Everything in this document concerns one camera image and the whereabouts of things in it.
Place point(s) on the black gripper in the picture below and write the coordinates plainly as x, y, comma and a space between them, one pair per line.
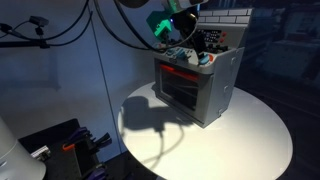
186, 21

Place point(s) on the blue stove knob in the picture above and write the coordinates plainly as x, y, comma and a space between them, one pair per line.
180, 53
171, 52
204, 60

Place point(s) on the Franka robot arm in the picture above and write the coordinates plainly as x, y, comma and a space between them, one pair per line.
181, 4

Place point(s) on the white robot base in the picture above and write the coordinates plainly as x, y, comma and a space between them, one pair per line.
15, 156

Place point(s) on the toy oven door with window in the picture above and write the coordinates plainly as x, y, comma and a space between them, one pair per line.
180, 90

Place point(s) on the grey toy oven stove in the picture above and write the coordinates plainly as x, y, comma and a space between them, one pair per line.
223, 90

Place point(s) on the black tool rack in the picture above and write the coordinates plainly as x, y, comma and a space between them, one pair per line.
63, 163

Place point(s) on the white terminal block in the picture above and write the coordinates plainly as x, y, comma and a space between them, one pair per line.
40, 152

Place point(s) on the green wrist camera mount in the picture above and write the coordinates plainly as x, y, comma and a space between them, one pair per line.
160, 25

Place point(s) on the small black external camera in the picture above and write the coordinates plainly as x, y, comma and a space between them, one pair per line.
38, 21

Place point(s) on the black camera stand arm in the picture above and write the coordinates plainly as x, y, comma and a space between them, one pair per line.
20, 43

